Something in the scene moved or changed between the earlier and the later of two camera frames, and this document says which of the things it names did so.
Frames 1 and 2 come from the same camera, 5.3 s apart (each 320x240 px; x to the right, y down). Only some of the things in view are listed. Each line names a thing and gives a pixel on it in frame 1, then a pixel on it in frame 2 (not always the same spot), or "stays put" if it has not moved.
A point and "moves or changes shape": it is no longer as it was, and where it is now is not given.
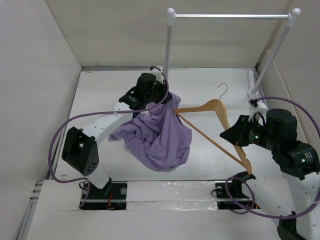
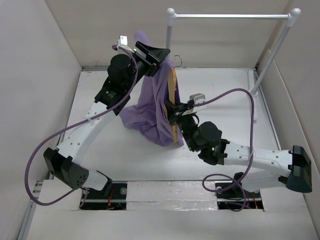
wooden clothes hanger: [242, 159] to [171, 97]
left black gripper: [162, 86] to [159, 54]
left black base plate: [94, 198] stays put
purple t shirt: [157, 138] moves or changes shape
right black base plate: [233, 195] stays put
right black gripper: [236, 134] to [177, 112]
